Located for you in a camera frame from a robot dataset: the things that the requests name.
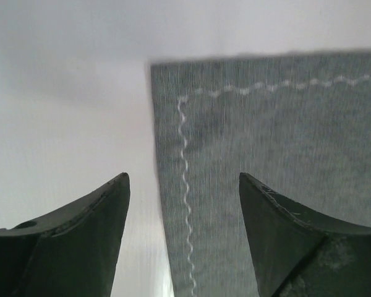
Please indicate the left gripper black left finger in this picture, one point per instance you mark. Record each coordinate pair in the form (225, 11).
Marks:
(71, 251)

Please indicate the grey cloth napkin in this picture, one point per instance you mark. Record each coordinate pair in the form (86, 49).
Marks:
(299, 124)

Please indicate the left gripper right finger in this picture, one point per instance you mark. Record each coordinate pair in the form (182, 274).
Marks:
(297, 251)

